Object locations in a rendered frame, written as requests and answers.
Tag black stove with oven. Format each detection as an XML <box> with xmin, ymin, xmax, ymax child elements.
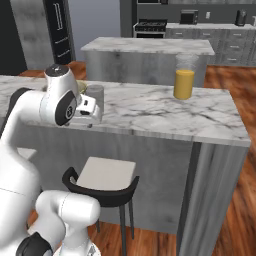
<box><xmin>132</xmin><ymin>18</ymin><xmax>168</xmax><ymax>39</ymax></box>

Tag green ice bowl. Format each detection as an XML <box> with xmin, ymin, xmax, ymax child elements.
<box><xmin>76</xmin><ymin>80</ymin><xmax>89</xmax><ymax>96</ymax></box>

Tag glass of orange juice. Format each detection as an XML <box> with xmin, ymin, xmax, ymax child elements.
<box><xmin>172</xmin><ymin>53</ymin><xmax>200</xmax><ymax>101</ymax></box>

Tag black coffee machine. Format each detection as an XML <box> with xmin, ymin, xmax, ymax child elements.
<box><xmin>234</xmin><ymin>8</ymin><xmax>249</xmax><ymax>27</ymax></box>

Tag black stool with white seat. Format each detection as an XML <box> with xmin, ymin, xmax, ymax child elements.
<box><xmin>61</xmin><ymin>156</ymin><xmax>141</xmax><ymax>256</ymax></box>

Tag clear glass cup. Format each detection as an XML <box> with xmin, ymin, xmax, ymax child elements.
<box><xmin>86</xmin><ymin>84</ymin><xmax>105</xmax><ymax>113</ymax></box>

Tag grey wall cupboards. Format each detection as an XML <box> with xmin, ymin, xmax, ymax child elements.
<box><xmin>136</xmin><ymin>0</ymin><xmax>256</xmax><ymax>6</ymax></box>

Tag black fridge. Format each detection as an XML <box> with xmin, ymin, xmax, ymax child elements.
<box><xmin>43</xmin><ymin>0</ymin><xmax>77</xmax><ymax>66</ymax></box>

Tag marble top grey island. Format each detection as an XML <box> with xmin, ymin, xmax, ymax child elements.
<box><xmin>80</xmin><ymin>36</ymin><xmax>216</xmax><ymax>89</ymax></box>

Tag marble top kitchen island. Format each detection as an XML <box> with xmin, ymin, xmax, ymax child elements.
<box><xmin>0</xmin><ymin>74</ymin><xmax>252</xmax><ymax>256</ymax></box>

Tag black toaster oven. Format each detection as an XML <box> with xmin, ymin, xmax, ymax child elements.
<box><xmin>179</xmin><ymin>8</ymin><xmax>200</xmax><ymax>26</ymax></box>

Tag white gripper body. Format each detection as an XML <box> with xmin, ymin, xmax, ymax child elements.
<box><xmin>70</xmin><ymin>103</ymin><xmax>103</xmax><ymax>127</ymax></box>

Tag grey run of cupboards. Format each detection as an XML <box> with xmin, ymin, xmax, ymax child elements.
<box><xmin>165</xmin><ymin>22</ymin><xmax>256</xmax><ymax>67</ymax></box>

